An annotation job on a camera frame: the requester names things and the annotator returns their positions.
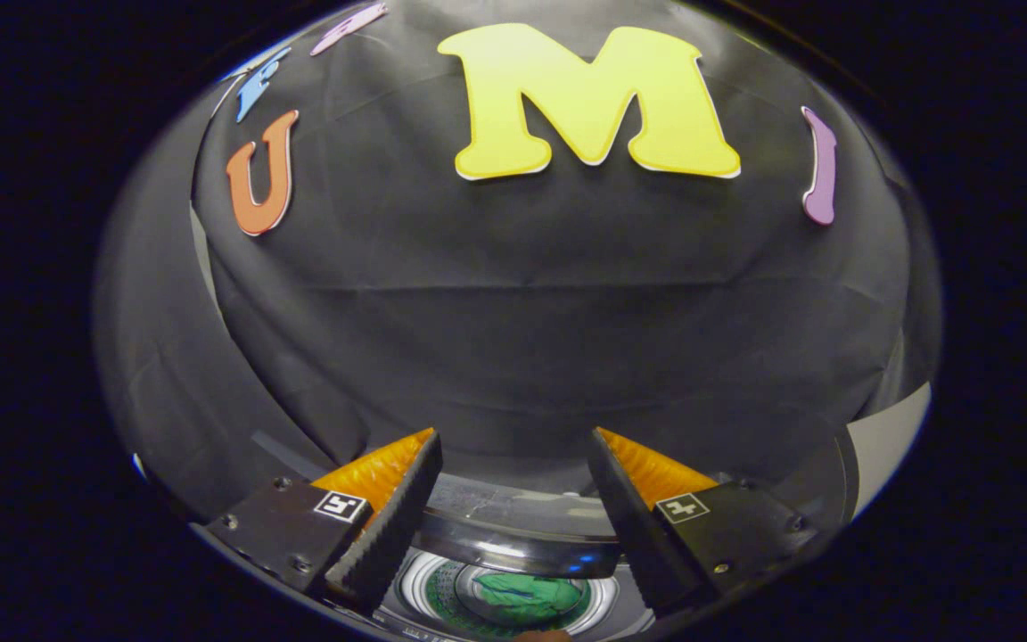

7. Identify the green shirt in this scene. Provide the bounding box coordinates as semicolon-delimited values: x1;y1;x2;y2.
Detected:
471;571;591;627

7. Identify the black backdrop cloth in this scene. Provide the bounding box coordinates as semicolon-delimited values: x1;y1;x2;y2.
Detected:
93;0;942;518

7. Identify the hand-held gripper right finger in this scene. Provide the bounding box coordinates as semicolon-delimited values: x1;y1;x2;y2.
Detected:
586;427;824;618

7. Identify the grey washing machine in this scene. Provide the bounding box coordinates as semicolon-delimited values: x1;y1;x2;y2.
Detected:
371;546;659;641

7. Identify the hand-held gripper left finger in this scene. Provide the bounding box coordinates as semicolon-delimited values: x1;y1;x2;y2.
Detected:
205;427;445;616

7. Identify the beige cabinet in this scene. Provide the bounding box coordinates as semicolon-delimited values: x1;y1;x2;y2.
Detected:
772;382;933;536

